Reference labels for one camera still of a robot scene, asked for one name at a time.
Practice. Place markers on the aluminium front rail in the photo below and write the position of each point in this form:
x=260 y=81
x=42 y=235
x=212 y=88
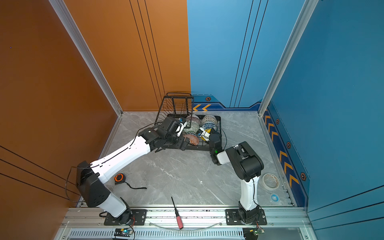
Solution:
x=200 y=223

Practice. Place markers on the pink striped bowl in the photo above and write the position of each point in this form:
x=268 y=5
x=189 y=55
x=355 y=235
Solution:
x=195 y=115

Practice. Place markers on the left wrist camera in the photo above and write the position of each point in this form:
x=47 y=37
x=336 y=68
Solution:
x=173 y=127

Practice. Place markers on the small blue tape roll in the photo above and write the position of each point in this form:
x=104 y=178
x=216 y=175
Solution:
x=275 y=198

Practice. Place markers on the black wire dish rack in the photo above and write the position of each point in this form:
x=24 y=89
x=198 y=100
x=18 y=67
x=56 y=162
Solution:
x=182 y=105

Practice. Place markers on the white tape roll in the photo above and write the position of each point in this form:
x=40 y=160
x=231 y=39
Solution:
x=270 y=182

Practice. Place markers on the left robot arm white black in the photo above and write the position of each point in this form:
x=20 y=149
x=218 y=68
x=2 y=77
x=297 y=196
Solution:
x=91 y=178

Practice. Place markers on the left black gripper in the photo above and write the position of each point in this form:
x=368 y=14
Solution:
x=180 y=145

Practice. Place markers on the left green circuit board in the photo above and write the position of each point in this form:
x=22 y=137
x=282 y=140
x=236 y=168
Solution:
x=124 y=234

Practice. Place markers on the yellow bowl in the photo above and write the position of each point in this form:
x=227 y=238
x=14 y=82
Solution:
x=205 y=136

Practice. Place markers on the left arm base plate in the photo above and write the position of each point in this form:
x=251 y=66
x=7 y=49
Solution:
x=135 y=217

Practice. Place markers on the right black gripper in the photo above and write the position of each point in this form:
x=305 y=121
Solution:
x=215 y=133

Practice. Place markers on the blue floral bowl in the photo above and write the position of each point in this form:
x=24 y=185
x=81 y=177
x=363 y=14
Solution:
x=209 y=122

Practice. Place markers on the right circuit board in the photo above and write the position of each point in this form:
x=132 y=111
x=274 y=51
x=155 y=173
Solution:
x=252 y=233

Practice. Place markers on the red handled screwdriver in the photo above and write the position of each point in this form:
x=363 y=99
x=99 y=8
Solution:
x=178 y=217

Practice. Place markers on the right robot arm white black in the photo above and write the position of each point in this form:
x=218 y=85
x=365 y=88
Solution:
x=248 y=167

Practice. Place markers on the orange black tape measure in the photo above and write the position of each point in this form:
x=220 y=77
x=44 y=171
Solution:
x=120 y=179

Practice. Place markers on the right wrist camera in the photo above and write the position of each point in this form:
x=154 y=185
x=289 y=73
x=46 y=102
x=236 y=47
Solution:
x=198 y=133

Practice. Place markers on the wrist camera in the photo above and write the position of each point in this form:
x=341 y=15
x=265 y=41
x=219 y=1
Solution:
x=198 y=133
x=173 y=127

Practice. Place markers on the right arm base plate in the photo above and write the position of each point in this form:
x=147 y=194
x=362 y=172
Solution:
x=233 y=218

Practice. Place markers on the orange patterned bowl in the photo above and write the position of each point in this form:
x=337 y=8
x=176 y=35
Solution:
x=193 y=140

